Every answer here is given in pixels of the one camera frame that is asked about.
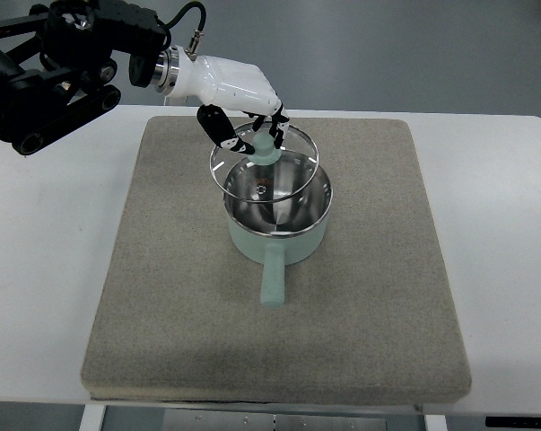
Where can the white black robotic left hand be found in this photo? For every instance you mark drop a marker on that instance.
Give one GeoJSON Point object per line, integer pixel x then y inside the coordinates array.
{"type": "Point", "coordinates": [222, 84]}

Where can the glass lid with green knob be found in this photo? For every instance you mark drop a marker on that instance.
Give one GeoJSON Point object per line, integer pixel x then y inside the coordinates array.
{"type": "Point", "coordinates": [280, 175]}

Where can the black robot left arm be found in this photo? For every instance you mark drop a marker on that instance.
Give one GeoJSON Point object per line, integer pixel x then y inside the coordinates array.
{"type": "Point", "coordinates": [56, 66]}

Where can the mint green saucepan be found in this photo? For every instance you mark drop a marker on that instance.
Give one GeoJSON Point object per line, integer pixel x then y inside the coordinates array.
{"type": "Point", "coordinates": [279, 234]}

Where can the grey fabric mat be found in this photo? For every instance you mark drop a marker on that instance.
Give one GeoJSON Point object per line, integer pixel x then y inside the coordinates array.
{"type": "Point", "coordinates": [367, 319]}

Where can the metal table crossbar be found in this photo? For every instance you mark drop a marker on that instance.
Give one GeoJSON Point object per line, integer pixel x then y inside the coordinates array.
{"type": "Point", "coordinates": [186, 419]}

